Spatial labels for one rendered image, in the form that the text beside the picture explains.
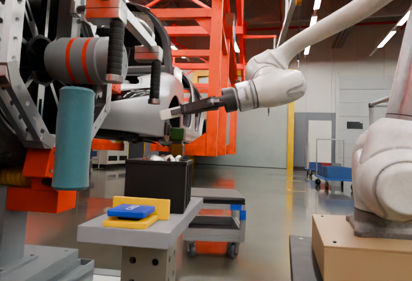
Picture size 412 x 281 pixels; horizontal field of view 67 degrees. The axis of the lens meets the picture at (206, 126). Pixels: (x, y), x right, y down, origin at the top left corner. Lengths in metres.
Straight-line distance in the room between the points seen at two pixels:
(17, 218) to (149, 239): 0.63
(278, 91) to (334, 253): 0.44
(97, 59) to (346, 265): 0.83
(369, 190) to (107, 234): 0.50
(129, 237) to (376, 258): 0.56
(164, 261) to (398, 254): 0.52
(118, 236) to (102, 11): 0.52
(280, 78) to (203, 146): 3.67
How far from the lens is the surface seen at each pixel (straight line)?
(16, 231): 1.16
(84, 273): 1.30
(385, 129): 0.74
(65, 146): 0.85
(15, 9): 0.88
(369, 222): 0.96
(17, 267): 1.15
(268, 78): 0.95
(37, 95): 1.09
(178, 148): 0.96
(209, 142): 4.55
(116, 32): 0.82
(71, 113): 0.85
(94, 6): 0.86
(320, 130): 12.31
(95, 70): 0.97
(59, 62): 1.01
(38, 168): 0.97
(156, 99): 1.10
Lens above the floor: 0.59
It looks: 4 degrees up
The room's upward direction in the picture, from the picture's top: 3 degrees clockwise
